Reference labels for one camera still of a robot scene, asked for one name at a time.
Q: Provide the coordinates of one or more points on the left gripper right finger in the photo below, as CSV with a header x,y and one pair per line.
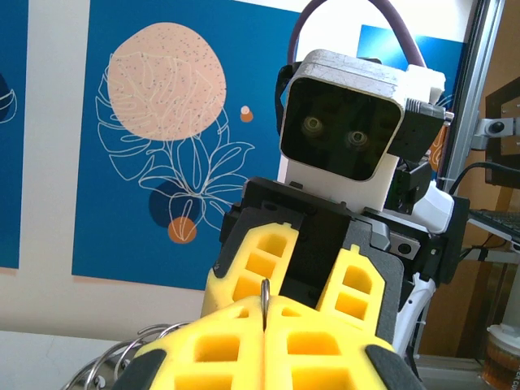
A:
x,y
325,357

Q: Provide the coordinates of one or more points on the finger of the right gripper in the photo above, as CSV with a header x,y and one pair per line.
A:
x,y
252,252
365,292

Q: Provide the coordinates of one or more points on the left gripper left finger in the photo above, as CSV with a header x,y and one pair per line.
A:
x,y
203,357

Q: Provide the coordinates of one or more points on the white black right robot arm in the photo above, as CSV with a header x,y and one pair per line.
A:
x,y
418,308

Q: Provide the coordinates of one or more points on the black keyboard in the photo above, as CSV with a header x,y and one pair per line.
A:
x,y
495,221

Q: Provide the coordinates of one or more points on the plastic cup with brown drink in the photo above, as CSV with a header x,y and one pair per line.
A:
x,y
501,357

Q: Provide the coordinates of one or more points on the silver clamp fixture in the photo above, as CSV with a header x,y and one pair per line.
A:
x,y
493,129

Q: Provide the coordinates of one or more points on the brown wooden board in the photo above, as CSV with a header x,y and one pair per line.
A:
x,y
508,105

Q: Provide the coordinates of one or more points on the aluminium table edge rail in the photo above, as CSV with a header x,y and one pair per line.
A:
x,y
447,365

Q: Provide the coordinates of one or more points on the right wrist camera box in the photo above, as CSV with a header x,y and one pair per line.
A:
x,y
341,126

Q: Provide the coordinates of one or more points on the aluminium frame post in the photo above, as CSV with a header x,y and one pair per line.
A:
x,y
475,61

